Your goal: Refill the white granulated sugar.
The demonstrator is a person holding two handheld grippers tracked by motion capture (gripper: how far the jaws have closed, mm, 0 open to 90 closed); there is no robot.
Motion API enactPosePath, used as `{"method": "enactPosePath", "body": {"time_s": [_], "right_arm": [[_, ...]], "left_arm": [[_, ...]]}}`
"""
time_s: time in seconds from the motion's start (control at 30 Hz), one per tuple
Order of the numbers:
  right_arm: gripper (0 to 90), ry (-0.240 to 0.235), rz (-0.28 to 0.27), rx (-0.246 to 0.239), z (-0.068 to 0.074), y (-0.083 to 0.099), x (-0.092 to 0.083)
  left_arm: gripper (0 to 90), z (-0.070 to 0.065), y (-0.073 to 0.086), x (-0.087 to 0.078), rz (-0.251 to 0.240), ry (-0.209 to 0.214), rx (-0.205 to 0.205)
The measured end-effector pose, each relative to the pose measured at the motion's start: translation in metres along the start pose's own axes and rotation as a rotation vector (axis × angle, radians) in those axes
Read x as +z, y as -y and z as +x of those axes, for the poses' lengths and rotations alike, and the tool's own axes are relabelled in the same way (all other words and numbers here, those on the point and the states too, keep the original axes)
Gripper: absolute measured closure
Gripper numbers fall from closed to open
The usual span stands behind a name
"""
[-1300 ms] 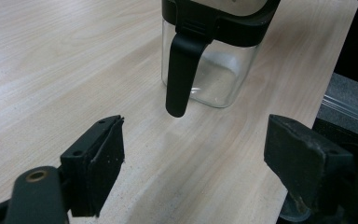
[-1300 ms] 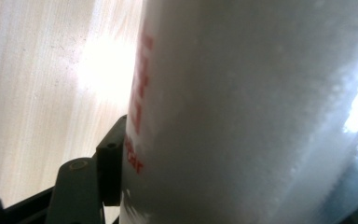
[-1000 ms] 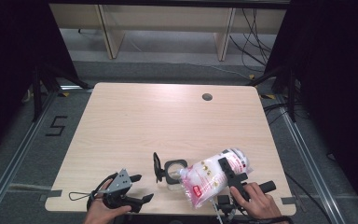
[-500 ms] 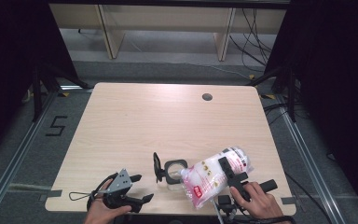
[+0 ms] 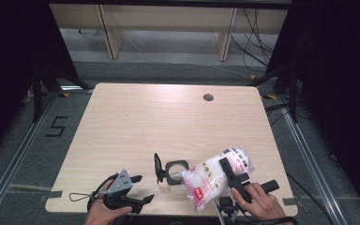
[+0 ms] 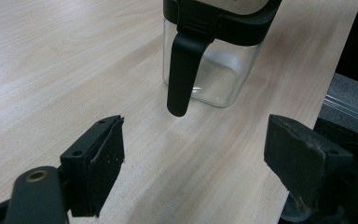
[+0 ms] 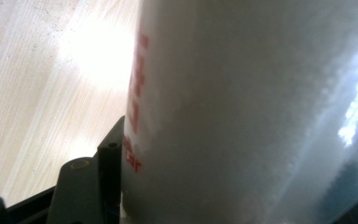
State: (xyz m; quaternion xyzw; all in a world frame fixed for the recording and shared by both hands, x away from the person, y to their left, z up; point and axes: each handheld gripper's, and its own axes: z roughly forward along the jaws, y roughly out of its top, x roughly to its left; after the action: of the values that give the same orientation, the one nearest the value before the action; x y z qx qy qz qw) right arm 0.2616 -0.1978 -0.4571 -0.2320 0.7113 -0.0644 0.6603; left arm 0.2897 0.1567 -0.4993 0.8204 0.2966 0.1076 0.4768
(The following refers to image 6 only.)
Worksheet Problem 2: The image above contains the long aluminium floor rail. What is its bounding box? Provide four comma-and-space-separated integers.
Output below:
324, 93, 358, 126

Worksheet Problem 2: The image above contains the glass jar with black lid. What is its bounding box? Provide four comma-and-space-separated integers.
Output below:
162, 0, 283, 119

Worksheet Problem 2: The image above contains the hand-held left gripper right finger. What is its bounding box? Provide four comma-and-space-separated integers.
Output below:
263, 114, 358, 214

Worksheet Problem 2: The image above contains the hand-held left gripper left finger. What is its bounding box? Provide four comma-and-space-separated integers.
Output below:
60, 114, 126, 218

